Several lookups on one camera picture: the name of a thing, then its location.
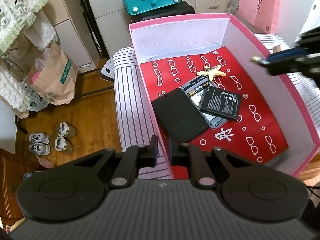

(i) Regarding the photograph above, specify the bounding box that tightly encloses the pink slipper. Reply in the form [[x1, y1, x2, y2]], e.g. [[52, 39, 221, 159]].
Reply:
[[35, 154, 54, 168]]

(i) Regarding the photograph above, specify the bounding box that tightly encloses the green printed plastic bag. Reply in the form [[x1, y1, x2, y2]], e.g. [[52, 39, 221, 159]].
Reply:
[[24, 80, 49, 112]]

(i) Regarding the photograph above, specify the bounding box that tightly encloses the black clothes rack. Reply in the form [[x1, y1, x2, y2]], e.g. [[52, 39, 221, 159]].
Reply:
[[74, 0, 115, 98]]

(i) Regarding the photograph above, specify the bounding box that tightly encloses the grey phone body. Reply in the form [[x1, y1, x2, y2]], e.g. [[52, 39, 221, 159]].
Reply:
[[180, 76, 229, 130]]

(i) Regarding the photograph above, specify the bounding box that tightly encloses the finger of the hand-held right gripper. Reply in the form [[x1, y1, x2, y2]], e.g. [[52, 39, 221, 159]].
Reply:
[[257, 55, 320, 80], [267, 47, 320, 64]]

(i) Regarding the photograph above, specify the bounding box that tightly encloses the white fluffy robe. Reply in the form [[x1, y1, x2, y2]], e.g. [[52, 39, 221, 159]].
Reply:
[[0, 0, 59, 113]]

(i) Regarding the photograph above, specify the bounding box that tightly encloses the black phone battery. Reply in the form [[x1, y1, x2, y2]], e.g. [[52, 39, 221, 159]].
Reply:
[[200, 86, 242, 122]]

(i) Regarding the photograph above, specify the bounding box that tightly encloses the pink storage box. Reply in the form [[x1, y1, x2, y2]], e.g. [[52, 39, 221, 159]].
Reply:
[[128, 12, 320, 179]]

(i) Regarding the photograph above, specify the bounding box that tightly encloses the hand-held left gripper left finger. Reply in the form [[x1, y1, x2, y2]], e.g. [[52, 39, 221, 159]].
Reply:
[[72, 135, 159, 190]]

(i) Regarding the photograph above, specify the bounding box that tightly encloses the light wooden cabinet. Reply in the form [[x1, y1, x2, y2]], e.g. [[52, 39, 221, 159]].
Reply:
[[37, 0, 94, 68]]

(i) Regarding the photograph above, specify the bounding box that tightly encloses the brown fluffy slipper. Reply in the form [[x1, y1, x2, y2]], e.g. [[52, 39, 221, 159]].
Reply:
[[51, 122, 77, 138], [54, 137, 75, 153]]

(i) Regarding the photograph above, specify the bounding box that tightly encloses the pink paper shopping bag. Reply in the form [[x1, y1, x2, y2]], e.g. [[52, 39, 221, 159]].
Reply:
[[237, 0, 280, 33]]

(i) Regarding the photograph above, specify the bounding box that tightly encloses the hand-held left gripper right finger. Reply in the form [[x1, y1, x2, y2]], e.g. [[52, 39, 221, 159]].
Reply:
[[169, 136, 253, 190]]

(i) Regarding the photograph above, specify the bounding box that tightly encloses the beige three-door wardrobe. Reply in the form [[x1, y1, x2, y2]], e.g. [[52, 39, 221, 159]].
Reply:
[[80, 0, 237, 59]]

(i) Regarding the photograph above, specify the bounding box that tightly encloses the yellow starfish ornament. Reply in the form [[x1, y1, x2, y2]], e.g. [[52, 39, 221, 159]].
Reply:
[[197, 64, 227, 80]]

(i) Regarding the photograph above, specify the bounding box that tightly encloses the black power bank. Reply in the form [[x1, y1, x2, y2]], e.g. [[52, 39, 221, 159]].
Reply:
[[152, 88, 209, 143]]

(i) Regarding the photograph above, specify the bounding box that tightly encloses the brown paper bag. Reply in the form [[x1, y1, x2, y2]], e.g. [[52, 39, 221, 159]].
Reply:
[[26, 42, 78, 105]]

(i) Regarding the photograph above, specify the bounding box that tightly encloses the grey sneaker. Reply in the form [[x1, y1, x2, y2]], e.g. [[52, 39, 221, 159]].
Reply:
[[29, 142, 52, 155], [28, 133, 50, 144]]

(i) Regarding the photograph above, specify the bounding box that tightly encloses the red printed paper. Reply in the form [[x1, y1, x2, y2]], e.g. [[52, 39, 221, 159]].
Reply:
[[139, 46, 289, 179]]

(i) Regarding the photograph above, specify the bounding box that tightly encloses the black suitcase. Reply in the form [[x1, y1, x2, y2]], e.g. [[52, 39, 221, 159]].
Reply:
[[131, 0, 195, 23]]

